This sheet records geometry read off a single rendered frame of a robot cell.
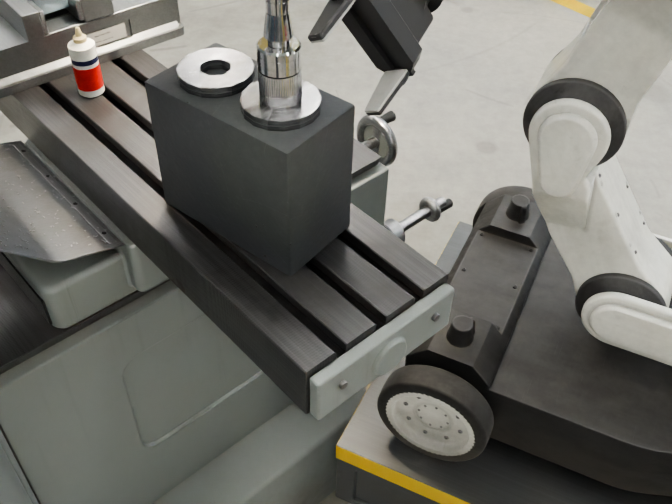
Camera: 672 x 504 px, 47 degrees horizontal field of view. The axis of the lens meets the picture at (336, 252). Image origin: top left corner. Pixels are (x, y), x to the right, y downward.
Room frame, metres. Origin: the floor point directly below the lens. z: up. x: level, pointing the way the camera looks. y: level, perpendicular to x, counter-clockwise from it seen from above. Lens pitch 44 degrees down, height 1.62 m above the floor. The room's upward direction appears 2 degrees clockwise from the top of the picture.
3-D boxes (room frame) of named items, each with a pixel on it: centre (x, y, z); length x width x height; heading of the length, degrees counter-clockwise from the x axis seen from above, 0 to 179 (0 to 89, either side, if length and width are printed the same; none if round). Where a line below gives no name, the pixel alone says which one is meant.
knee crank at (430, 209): (1.23, -0.17, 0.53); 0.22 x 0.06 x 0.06; 133
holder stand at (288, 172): (0.75, 0.11, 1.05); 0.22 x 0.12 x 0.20; 53
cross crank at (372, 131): (1.31, -0.05, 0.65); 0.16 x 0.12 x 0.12; 133
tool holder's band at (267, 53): (0.72, 0.07, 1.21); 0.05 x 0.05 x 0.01
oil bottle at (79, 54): (1.03, 0.39, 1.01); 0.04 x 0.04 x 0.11
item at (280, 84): (0.72, 0.07, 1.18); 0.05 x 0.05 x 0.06
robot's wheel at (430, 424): (0.75, -0.18, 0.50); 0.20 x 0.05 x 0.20; 66
